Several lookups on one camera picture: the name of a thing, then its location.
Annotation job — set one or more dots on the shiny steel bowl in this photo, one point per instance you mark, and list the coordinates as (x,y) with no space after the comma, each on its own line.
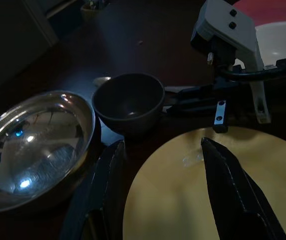
(32,155)

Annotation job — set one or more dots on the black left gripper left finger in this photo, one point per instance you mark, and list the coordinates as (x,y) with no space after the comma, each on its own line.
(100,195)

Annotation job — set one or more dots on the small basket with items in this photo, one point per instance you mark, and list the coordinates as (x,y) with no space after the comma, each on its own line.
(92,7)

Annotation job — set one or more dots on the white ceramic bowl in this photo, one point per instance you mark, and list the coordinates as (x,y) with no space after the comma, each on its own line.
(278,40)

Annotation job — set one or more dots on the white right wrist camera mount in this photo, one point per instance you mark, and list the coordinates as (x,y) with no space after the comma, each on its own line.
(243,35)

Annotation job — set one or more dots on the small black cup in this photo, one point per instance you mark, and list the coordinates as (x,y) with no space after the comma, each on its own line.
(130,105)

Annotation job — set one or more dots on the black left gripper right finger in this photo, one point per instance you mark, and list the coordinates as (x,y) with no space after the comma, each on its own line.
(233,195)

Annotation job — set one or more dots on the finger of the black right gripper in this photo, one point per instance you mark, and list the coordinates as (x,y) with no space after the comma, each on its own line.
(192,90)
(192,107)

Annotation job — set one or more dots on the grey cabinet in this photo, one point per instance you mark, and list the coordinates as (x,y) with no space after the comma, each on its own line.
(12,27)

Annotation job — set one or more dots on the red placemat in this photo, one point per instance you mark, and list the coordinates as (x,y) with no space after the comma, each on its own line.
(270,11)

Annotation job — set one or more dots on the yellow round plate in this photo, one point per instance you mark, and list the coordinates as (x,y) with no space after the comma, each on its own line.
(177,200)

